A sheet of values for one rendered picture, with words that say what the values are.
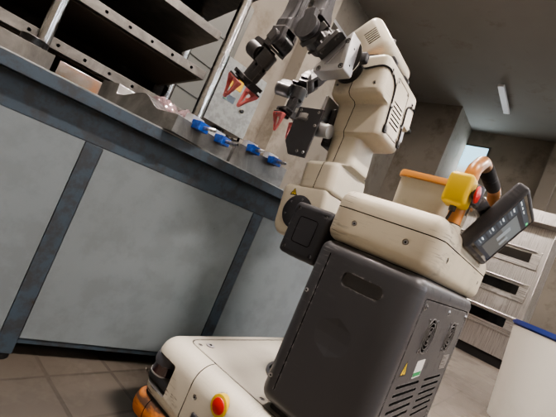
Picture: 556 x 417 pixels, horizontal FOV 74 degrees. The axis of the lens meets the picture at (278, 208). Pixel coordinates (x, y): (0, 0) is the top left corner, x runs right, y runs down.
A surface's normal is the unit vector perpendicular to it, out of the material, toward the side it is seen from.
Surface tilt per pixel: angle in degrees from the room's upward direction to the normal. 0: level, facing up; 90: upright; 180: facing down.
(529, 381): 94
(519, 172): 90
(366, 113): 90
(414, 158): 90
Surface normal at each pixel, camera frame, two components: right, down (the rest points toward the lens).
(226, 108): 0.58, 0.22
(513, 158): -0.57, -0.28
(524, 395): -0.76, -0.28
